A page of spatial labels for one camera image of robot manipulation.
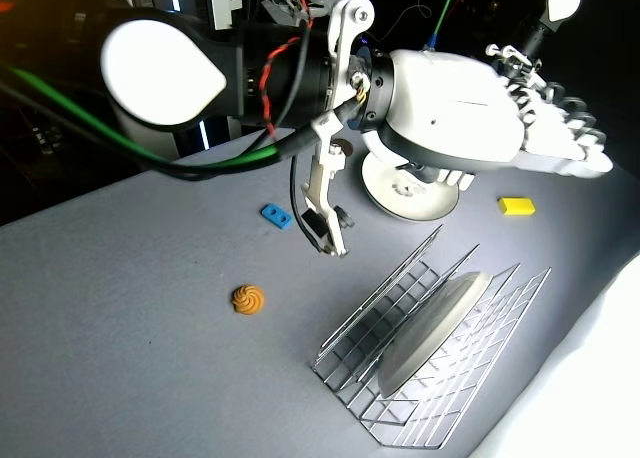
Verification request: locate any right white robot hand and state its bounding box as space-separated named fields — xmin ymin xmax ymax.
xmin=358 ymin=48 xmax=615 ymax=185

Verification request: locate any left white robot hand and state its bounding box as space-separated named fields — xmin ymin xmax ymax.
xmin=437 ymin=170 xmax=476 ymax=193

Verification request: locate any white plate black rim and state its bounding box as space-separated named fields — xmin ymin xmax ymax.
xmin=360 ymin=150 xmax=460 ymax=224

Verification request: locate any white plate with smudge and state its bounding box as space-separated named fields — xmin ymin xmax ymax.
xmin=377 ymin=271 xmax=495 ymax=398

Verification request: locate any yellow rectangular block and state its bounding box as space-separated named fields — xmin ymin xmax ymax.
xmin=497 ymin=196 xmax=537 ymax=217

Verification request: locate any blue block with two holes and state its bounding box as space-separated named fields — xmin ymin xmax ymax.
xmin=259 ymin=203 xmax=295 ymax=231

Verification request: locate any white mechanical device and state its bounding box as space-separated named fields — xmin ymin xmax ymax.
xmin=259 ymin=0 xmax=334 ymax=27

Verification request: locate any orange swirl cookie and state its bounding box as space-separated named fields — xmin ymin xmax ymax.
xmin=230 ymin=284 xmax=266 ymax=317

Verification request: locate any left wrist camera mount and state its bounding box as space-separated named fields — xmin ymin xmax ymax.
xmin=484 ymin=42 xmax=546 ymax=82

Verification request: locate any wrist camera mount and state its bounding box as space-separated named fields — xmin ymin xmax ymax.
xmin=299 ymin=0 xmax=376 ymax=259
xmin=484 ymin=42 xmax=546 ymax=82

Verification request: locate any green background cable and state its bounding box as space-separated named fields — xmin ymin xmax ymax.
xmin=423 ymin=0 xmax=467 ymax=53

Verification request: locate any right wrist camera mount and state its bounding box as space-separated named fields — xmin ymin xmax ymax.
xmin=299 ymin=0 xmax=376 ymax=259

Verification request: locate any silver wire plate rack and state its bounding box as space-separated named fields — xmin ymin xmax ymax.
xmin=312 ymin=224 xmax=552 ymax=450

